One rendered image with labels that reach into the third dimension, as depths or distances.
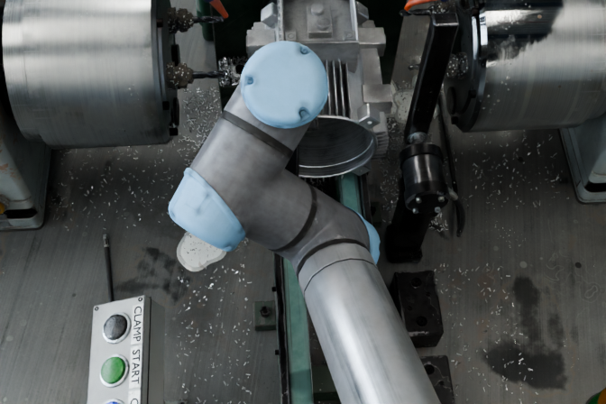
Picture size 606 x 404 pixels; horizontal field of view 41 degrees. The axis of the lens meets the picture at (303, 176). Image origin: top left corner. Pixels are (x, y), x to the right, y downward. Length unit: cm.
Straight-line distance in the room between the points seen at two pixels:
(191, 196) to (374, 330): 20
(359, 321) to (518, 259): 66
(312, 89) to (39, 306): 72
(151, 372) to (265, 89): 39
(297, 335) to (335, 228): 35
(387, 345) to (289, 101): 22
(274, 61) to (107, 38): 42
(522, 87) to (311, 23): 29
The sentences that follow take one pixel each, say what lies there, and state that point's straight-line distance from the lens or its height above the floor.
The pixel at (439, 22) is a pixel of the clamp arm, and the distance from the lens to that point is 95.
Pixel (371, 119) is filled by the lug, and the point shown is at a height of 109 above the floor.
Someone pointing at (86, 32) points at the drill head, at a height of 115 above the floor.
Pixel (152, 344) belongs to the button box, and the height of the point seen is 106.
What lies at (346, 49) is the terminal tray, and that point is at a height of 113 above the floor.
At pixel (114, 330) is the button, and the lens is 96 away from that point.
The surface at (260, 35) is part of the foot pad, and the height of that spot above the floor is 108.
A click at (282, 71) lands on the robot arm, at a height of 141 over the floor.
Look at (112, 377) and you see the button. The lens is 94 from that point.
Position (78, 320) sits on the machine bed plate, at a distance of 127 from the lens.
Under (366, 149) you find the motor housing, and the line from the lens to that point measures 115.
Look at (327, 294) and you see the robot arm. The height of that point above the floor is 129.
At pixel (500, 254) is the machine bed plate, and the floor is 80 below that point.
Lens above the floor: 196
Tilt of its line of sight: 60 degrees down
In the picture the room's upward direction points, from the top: 3 degrees clockwise
